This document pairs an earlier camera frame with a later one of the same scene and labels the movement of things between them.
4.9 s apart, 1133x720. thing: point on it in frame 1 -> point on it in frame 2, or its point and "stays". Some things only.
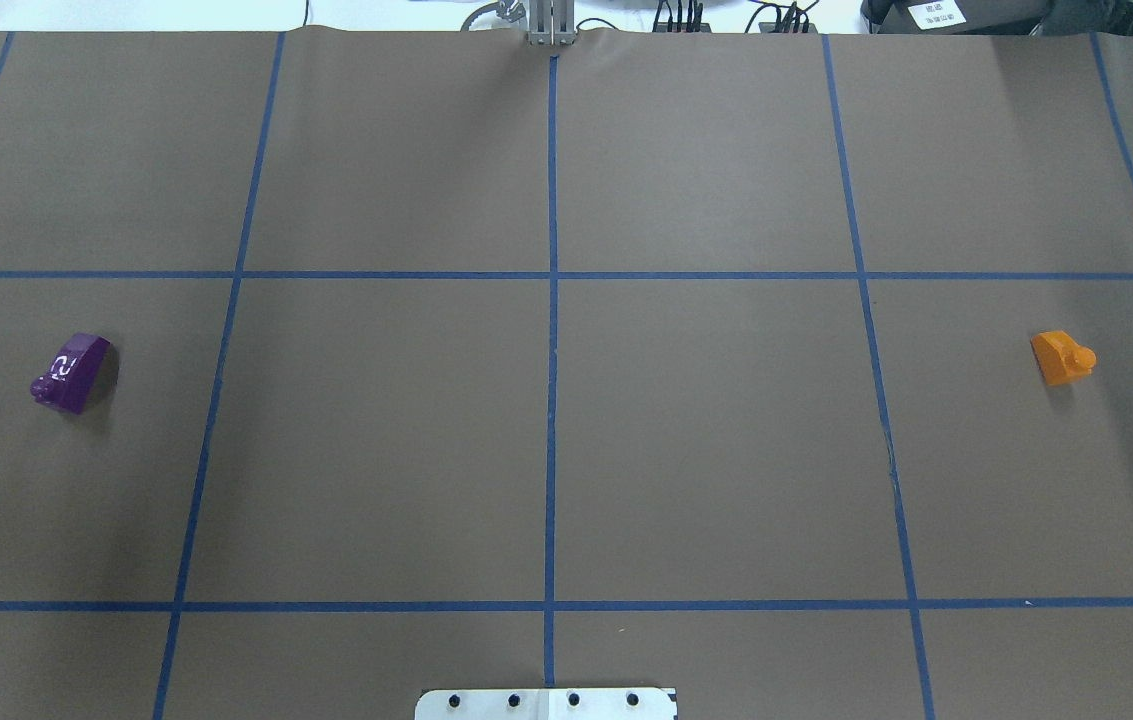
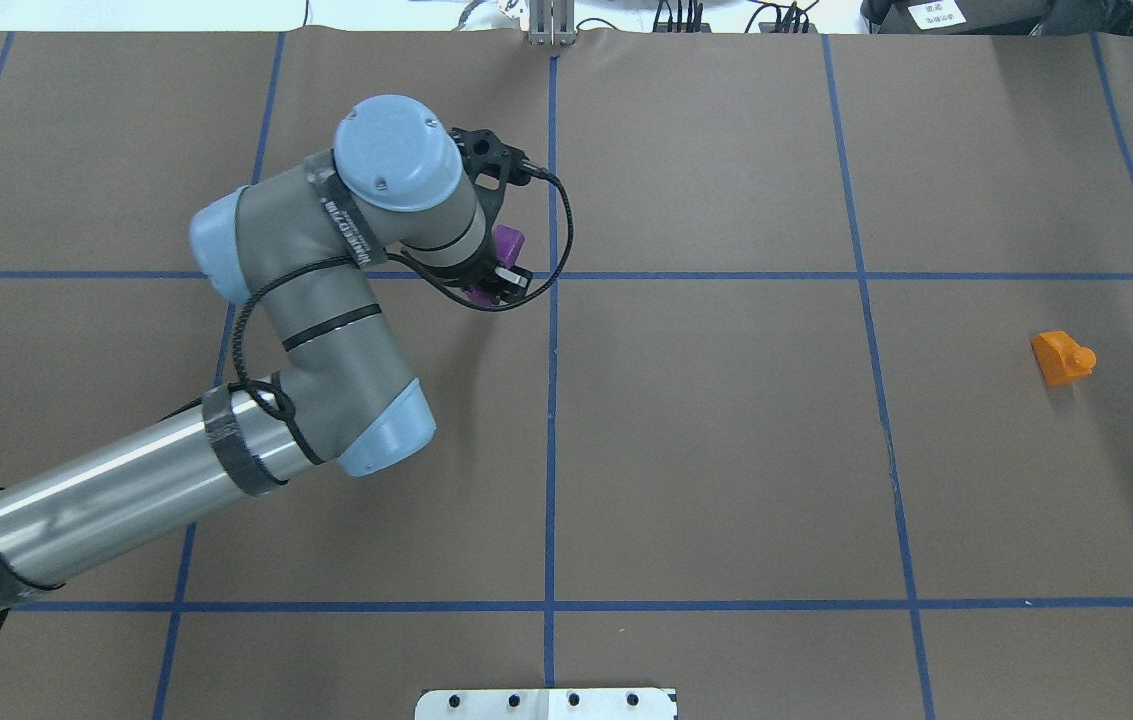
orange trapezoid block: x=1060 y=358 stays
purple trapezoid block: x=76 y=374 -> x=507 y=244
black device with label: x=1023 y=17 stays
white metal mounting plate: x=607 y=703 stays
